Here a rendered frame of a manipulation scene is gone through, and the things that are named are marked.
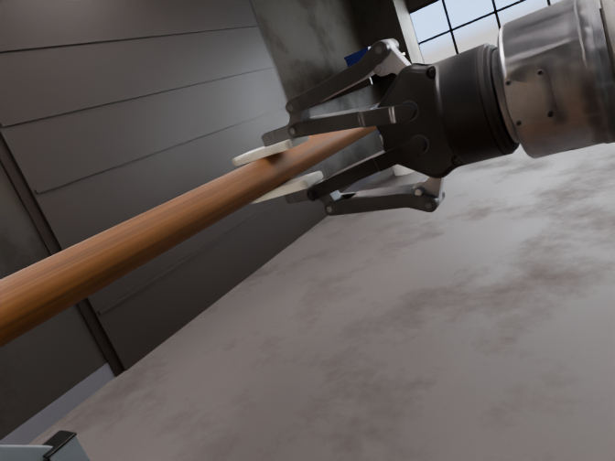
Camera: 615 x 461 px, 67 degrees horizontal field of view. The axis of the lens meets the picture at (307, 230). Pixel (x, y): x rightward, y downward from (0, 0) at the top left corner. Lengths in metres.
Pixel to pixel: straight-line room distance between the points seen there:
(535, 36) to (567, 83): 0.03
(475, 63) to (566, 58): 0.05
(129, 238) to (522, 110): 0.25
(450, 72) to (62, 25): 3.80
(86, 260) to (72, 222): 3.27
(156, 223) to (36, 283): 0.08
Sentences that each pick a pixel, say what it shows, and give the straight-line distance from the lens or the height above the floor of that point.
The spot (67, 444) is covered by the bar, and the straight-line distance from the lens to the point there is 0.74.
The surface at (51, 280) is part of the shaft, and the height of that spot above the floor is 1.20.
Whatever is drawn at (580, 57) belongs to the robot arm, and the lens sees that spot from 0.30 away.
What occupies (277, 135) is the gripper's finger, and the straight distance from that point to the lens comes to 0.41.
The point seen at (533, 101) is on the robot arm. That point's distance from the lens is 0.31.
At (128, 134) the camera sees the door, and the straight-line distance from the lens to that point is 3.95.
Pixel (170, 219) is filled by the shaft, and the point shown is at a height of 1.20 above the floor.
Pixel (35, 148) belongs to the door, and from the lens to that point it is 3.58.
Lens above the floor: 1.24
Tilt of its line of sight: 14 degrees down
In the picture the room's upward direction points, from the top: 21 degrees counter-clockwise
